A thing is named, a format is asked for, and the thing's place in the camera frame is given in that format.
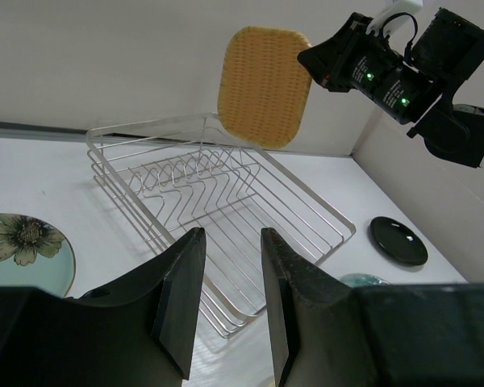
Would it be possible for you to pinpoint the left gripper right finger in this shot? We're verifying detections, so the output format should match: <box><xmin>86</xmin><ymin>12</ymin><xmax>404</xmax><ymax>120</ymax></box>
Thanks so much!
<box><xmin>261</xmin><ymin>228</ymin><xmax>355</xmax><ymax>385</ymax></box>

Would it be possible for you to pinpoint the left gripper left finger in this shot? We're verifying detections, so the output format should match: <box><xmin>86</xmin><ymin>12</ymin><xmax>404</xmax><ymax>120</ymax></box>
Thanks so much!
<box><xmin>79</xmin><ymin>227</ymin><xmax>207</xmax><ymax>380</ymax></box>

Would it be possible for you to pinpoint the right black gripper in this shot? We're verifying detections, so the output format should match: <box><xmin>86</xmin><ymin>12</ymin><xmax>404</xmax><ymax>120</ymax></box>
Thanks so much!
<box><xmin>297</xmin><ymin>12</ymin><xmax>440</xmax><ymax>124</ymax></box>

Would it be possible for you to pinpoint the orange woven square plate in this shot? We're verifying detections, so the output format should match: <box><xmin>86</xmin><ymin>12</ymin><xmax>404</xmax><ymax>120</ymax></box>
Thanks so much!
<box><xmin>217</xmin><ymin>26</ymin><xmax>311</xmax><ymax>149</ymax></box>

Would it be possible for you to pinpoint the small black plate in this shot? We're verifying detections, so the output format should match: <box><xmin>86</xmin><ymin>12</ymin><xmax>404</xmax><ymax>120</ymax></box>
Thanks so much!
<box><xmin>369</xmin><ymin>216</ymin><xmax>428</xmax><ymax>267</ymax></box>

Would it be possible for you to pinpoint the red and teal plate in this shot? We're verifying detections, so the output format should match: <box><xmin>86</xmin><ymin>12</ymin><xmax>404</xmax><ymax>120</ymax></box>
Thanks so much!
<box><xmin>339</xmin><ymin>273</ymin><xmax>389</xmax><ymax>288</ymax></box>

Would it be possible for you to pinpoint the teal flower plate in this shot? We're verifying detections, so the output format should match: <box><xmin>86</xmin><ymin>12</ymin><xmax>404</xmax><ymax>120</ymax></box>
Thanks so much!
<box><xmin>0</xmin><ymin>213</ymin><xmax>76</xmax><ymax>297</ymax></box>

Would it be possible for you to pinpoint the silver wire dish rack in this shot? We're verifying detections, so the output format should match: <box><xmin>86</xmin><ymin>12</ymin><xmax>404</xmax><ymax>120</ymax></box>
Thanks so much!
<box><xmin>86</xmin><ymin>113</ymin><xmax>357</xmax><ymax>339</ymax></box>

